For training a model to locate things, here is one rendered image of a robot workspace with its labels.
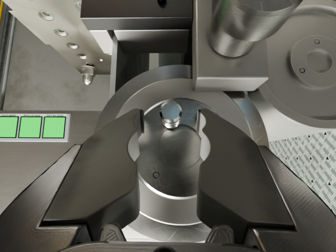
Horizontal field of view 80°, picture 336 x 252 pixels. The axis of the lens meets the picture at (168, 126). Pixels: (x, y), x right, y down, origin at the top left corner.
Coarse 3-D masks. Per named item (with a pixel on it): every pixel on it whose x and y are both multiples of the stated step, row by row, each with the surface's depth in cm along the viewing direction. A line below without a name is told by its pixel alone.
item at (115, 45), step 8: (112, 40) 19; (112, 48) 19; (120, 48) 20; (112, 56) 19; (120, 56) 20; (128, 56) 24; (136, 56) 29; (144, 56) 37; (112, 64) 19; (120, 64) 20; (128, 64) 24; (136, 64) 29; (144, 64) 37; (112, 72) 18; (120, 72) 20; (128, 72) 24; (136, 72) 29; (112, 80) 18; (120, 80) 20; (128, 80) 24; (112, 88) 18
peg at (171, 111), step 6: (168, 102) 12; (174, 102) 12; (162, 108) 12; (168, 108) 12; (174, 108) 12; (180, 108) 12; (162, 114) 12; (168, 114) 12; (174, 114) 12; (180, 114) 12; (162, 120) 13; (168, 120) 12; (174, 120) 12; (168, 126) 14; (174, 126) 14
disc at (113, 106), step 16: (176, 64) 18; (144, 80) 18; (112, 96) 18; (128, 96) 18; (240, 96) 17; (112, 112) 17; (256, 112) 17; (96, 128) 17; (256, 128) 17; (128, 224) 16; (144, 224) 16; (160, 224) 16; (192, 224) 16; (160, 240) 16; (176, 240) 16; (192, 240) 16
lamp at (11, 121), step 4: (0, 120) 51; (4, 120) 50; (8, 120) 50; (12, 120) 50; (16, 120) 50; (0, 124) 50; (4, 124) 50; (8, 124) 50; (12, 124) 50; (16, 124) 50; (0, 128) 50; (4, 128) 50; (8, 128) 50; (12, 128) 50; (0, 132) 50; (4, 132) 50; (8, 132) 50; (12, 132) 50; (0, 136) 50; (4, 136) 50; (8, 136) 50; (12, 136) 50
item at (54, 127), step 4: (48, 120) 50; (52, 120) 50; (56, 120) 50; (60, 120) 50; (44, 124) 50; (48, 124) 50; (52, 124) 50; (56, 124) 50; (60, 124) 50; (44, 128) 50; (48, 128) 50; (52, 128) 50; (56, 128) 50; (60, 128) 50; (44, 132) 50; (48, 132) 50; (52, 132) 50; (56, 132) 50; (60, 132) 50; (44, 136) 50; (48, 136) 50; (52, 136) 50; (56, 136) 50; (60, 136) 50
